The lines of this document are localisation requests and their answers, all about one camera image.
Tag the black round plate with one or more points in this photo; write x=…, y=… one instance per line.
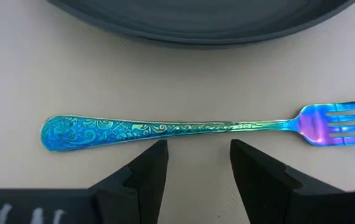
x=196, y=18

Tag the beige plastic tray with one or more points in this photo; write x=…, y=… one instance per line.
x=25, y=77

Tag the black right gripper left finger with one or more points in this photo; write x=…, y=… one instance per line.
x=146, y=186

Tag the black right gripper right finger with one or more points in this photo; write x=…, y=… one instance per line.
x=258, y=186

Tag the iridescent blue fork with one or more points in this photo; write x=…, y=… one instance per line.
x=102, y=132

